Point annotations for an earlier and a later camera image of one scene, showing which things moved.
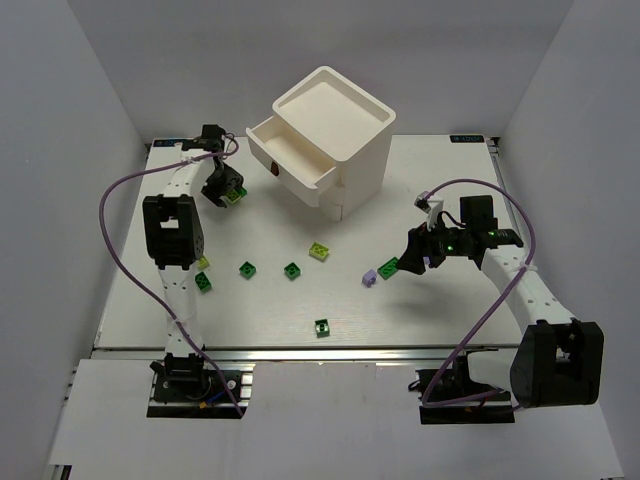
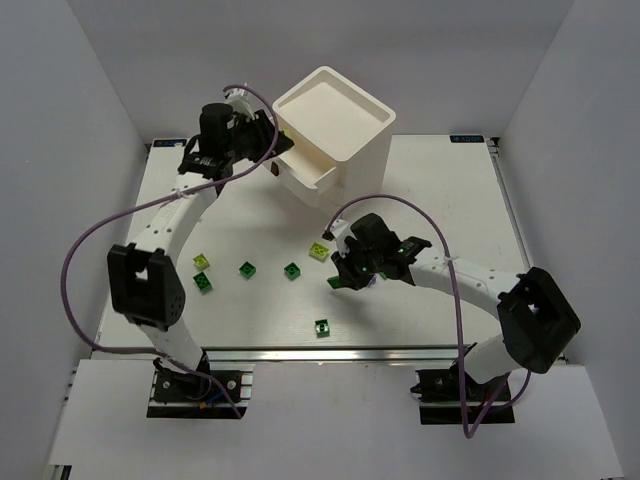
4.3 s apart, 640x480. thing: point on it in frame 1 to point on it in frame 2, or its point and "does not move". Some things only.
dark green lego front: [322, 328] does not move
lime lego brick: [202, 262] does not move
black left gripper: [220, 185] to [267, 138]
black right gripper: [425, 245] to [351, 273]
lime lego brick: [319, 251] does not move
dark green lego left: [203, 283] does not move
